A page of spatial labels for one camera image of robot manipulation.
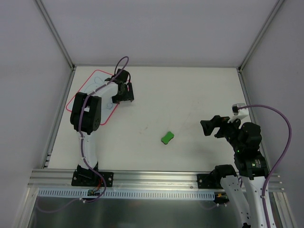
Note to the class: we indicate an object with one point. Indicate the green whiteboard eraser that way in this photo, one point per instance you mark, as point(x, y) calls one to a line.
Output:
point(167, 137)

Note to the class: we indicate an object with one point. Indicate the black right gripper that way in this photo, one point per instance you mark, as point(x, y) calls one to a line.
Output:
point(220, 127)

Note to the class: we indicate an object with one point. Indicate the white slotted cable duct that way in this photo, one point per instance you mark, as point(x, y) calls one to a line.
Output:
point(129, 194)

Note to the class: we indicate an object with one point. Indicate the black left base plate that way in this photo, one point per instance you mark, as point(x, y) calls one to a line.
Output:
point(104, 178)

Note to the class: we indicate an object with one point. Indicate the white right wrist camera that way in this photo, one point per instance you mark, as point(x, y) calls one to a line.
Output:
point(240, 111)

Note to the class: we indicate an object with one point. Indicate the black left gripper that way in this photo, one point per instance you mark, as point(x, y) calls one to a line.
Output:
point(125, 96)

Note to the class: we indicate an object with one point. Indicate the aluminium mounting rail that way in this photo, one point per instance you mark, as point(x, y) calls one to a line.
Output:
point(128, 180)

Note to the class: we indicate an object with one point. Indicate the left aluminium frame post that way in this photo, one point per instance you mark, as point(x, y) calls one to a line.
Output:
point(50, 25)

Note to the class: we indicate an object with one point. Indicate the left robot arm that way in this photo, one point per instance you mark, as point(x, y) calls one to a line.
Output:
point(91, 107)

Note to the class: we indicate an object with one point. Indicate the aluminium frame post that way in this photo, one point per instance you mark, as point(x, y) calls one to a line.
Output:
point(50, 25)
point(271, 16)

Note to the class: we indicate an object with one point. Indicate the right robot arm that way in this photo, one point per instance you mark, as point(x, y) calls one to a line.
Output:
point(242, 182)

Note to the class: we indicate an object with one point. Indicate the right aluminium frame post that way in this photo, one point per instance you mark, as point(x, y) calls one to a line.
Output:
point(271, 16)

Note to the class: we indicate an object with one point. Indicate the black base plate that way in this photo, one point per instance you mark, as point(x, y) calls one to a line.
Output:
point(104, 178)
point(206, 181)

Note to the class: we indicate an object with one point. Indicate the pink framed whiteboard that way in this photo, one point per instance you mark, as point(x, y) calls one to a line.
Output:
point(89, 83)

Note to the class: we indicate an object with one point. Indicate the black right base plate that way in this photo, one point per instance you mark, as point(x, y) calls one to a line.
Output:
point(206, 181)

